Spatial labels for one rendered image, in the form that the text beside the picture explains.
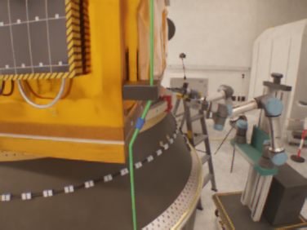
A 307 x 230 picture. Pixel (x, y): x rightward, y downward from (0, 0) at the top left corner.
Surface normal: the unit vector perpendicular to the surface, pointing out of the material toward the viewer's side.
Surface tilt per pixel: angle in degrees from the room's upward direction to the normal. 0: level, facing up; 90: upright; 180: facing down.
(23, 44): 90
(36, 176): 62
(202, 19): 90
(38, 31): 90
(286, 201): 90
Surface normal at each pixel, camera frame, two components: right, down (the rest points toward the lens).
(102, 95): 0.07, 0.36
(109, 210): 0.50, -0.23
